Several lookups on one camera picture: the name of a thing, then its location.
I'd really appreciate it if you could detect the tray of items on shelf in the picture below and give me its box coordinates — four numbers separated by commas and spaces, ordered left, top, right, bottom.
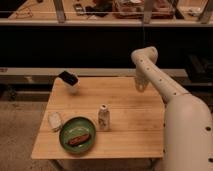
113, 0, 174, 19

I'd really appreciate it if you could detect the background workbench shelf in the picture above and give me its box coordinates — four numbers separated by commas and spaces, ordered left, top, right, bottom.
0, 0, 213, 27

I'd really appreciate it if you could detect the white patterned ceramic bottle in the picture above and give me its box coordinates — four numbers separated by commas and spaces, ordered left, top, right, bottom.
98, 104, 110, 131

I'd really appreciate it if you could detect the green ceramic bowl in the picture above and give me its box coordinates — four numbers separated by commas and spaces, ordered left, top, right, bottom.
59, 117, 96, 154

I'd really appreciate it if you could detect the wooden table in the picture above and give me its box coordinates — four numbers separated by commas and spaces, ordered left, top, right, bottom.
31, 77, 164, 161

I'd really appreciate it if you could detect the brown sausage in bowl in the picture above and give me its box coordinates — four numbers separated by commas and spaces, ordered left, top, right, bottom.
68, 134, 90, 146

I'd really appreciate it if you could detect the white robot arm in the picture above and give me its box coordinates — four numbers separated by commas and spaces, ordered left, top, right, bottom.
131, 46, 213, 171

